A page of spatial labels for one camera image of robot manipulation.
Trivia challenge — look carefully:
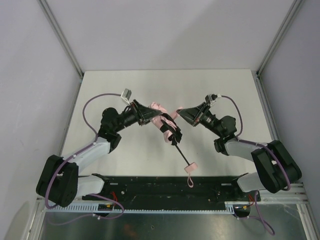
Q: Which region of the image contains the pink and black folding umbrella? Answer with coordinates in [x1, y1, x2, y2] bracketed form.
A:
[149, 102, 198, 188]

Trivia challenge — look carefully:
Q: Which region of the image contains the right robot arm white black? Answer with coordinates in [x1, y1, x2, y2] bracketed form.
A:
[177, 102, 302, 194]

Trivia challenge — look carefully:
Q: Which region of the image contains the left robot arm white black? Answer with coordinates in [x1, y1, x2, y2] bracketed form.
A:
[35, 100, 162, 209]

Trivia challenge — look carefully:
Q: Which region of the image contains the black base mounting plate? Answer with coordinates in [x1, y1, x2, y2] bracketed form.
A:
[82, 176, 261, 212]

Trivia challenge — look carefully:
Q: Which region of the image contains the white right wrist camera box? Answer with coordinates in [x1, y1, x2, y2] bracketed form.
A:
[205, 94, 222, 107]

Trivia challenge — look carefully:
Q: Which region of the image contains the grey slotted cable duct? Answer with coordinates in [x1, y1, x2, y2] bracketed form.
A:
[59, 202, 235, 215]

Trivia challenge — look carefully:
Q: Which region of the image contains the aluminium frame rail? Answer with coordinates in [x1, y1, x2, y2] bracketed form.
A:
[259, 183, 309, 205]

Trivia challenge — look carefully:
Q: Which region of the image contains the left aluminium corner post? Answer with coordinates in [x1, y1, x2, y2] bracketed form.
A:
[37, 0, 84, 80]

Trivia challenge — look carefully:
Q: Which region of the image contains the aluminium corner post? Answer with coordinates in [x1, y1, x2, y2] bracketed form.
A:
[37, 0, 84, 80]
[256, 0, 306, 78]

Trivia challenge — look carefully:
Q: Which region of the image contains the right aluminium corner post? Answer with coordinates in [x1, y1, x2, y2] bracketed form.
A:
[256, 0, 306, 78]

